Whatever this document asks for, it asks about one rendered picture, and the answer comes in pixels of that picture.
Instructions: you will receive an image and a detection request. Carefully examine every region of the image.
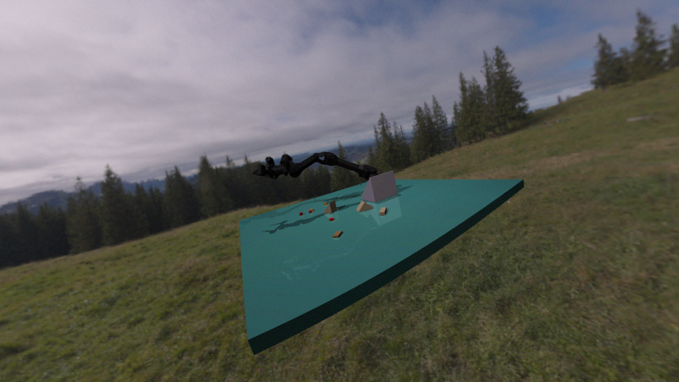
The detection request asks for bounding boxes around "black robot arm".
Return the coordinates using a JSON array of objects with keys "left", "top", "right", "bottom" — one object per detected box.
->
[{"left": 266, "top": 152, "right": 378, "bottom": 180}]

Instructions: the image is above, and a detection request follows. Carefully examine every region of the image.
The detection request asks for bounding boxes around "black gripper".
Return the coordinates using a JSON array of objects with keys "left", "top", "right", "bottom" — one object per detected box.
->
[{"left": 253, "top": 164, "right": 279, "bottom": 179}]

